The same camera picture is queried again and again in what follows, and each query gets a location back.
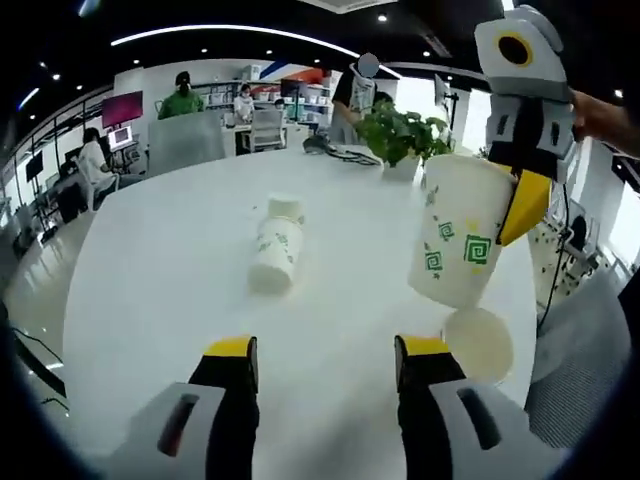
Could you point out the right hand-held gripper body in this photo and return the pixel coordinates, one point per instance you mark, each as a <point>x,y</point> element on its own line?
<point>542,70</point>

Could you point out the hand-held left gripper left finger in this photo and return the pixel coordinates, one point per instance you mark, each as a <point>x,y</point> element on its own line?
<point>230,400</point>

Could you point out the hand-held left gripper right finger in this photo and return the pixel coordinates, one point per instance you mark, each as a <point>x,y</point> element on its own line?
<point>425,400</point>

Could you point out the white paper cup green print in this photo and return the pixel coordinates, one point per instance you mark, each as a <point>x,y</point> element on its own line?
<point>286,207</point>
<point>272,255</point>
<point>480,345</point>
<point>450,225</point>

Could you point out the person's right hand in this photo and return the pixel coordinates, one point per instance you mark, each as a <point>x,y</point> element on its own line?
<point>600,122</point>

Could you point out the green potted plant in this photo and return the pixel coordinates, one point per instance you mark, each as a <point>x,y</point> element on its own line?
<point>400,132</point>

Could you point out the white table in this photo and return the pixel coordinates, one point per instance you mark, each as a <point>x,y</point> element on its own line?
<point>175,260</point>

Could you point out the grey mesh office chair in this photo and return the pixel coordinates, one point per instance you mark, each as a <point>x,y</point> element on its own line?
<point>575,360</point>

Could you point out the ceiling air vent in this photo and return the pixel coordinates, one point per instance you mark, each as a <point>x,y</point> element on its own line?
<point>360,5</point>

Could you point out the black desk phone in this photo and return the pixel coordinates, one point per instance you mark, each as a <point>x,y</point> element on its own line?
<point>316,144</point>

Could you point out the white storage shelf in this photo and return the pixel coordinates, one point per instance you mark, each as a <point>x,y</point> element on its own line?
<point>310,100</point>

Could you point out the curved ceiling light strip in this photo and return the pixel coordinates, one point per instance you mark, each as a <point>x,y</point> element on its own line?
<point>225,31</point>

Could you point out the small black monitor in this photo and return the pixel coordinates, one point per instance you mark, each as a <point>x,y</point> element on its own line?
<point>35,165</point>

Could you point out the pink monitor screen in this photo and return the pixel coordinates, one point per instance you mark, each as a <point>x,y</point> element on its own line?
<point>122,109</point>

